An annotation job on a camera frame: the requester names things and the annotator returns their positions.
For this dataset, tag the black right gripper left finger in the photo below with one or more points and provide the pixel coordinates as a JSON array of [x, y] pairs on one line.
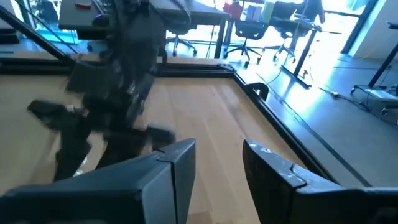
[[124, 193]]

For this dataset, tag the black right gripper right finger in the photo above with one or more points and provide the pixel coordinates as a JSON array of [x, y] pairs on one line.
[[295, 202]]

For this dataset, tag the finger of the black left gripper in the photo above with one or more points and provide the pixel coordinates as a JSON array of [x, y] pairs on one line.
[[73, 152], [122, 146]]

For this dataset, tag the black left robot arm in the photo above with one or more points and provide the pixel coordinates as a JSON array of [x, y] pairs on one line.
[[140, 37]]

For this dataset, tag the dark grey desk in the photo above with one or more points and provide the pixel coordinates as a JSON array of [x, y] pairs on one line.
[[77, 18]]

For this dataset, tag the small red object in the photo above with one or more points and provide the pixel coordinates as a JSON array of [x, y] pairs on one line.
[[82, 5]]

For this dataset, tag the black office chair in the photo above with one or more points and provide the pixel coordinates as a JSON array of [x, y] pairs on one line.
[[250, 29], [284, 12], [182, 31]]

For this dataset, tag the grey office desk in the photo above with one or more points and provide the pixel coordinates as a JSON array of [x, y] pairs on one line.
[[202, 14]]

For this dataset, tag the grey floor stand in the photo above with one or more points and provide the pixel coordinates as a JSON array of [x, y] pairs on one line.
[[377, 96]]

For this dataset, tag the black-legged desk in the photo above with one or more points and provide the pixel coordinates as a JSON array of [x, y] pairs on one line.
[[303, 53]]

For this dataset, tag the red bag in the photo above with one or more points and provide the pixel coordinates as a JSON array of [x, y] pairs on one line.
[[233, 9]]

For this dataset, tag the black aluminium table frame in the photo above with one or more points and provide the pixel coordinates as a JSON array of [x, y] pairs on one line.
[[199, 71]]

